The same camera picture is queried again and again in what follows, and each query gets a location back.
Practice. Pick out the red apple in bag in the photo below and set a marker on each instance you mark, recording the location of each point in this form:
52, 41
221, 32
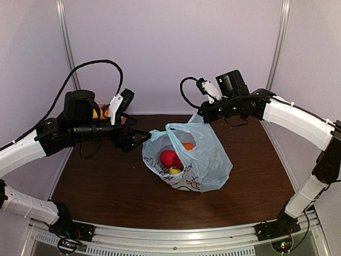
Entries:
169, 158

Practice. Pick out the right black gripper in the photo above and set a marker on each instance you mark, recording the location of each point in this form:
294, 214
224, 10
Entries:
208, 114

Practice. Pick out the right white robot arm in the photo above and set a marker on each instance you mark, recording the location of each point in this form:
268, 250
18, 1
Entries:
308, 145

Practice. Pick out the light blue printed plastic bag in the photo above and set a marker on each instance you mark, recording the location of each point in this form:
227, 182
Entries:
205, 168

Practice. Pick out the orange fruit in bag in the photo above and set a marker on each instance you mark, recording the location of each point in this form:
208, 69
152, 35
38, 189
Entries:
188, 146

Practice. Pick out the yellow fruit in bag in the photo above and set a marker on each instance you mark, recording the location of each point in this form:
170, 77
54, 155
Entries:
174, 171

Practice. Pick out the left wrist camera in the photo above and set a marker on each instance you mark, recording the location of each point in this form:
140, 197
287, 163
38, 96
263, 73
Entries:
119, 103

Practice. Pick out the aluminium corner post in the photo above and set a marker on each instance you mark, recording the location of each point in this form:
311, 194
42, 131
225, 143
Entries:
280, 41
65, 34

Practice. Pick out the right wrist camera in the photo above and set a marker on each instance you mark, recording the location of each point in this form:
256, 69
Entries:
207, 88

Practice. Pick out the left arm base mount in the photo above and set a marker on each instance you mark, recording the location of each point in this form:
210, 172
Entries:
65, 226

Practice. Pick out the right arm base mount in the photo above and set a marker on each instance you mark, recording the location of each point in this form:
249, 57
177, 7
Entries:
283, 225

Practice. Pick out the right aluminium corner post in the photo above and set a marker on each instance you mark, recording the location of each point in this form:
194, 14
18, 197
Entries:
280, 41

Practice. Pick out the pink perforated plastic basket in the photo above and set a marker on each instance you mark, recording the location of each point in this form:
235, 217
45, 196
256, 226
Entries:
105, 106

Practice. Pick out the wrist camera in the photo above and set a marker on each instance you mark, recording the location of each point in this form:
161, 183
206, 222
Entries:
119, 103
207, 88

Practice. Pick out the yellow lemon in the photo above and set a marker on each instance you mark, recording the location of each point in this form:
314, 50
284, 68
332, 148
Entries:
95, 115

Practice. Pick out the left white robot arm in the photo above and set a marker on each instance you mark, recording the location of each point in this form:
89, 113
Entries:
23, 155

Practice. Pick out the front aluminium rail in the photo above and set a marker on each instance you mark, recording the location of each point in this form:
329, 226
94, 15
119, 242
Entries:
233, 240

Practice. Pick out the left aluminium corner post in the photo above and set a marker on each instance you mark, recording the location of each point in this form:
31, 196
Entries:
65, 34

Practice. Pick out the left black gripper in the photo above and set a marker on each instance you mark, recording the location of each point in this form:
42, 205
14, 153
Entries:
126, 144

